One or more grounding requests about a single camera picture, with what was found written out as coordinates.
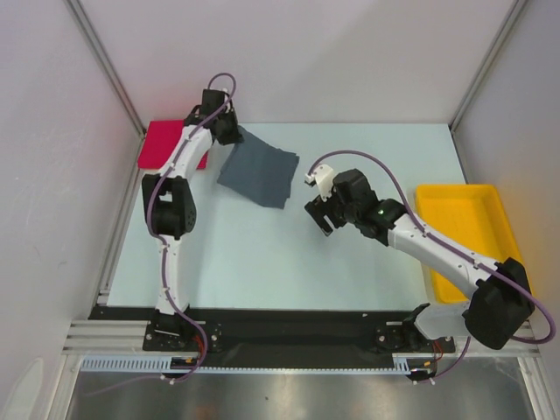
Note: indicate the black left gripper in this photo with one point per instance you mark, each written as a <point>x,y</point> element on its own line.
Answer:
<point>234,136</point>

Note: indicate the yellow plastic tray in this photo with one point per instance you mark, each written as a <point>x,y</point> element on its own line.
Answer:
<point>472,215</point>

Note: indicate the aluminium frame post left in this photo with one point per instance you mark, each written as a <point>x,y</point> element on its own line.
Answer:
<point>98,50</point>

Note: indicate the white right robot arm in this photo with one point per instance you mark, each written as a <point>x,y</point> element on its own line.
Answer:
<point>496,293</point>

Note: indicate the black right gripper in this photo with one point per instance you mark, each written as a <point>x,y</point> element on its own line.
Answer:
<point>326,210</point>

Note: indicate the white cable duct right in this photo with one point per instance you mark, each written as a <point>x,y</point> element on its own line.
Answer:
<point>410,363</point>

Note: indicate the aluminium frame post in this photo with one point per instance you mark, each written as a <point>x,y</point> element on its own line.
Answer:
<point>98,50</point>
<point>491,56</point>

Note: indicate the folded red t-shirt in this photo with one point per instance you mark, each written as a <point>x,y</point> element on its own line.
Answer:
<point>168,141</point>

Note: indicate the white cable duct left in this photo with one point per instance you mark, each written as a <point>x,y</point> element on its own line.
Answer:
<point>153,364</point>

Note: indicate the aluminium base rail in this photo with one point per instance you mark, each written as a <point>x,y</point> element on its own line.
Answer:
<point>127,336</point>

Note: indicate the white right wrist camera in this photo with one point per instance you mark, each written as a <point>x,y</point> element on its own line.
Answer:
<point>321,177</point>

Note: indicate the white cable duct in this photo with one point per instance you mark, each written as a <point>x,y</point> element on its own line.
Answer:
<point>153,364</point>
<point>410,363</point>

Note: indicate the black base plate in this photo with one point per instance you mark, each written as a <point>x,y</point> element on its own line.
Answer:
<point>296,340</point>

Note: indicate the aluminium frame post right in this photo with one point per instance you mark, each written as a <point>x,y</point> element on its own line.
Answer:
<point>491,56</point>

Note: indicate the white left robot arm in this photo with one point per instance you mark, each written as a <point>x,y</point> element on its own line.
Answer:
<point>170,212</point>

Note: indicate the grey t-shirt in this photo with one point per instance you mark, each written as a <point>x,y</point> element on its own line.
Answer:
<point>259,172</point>

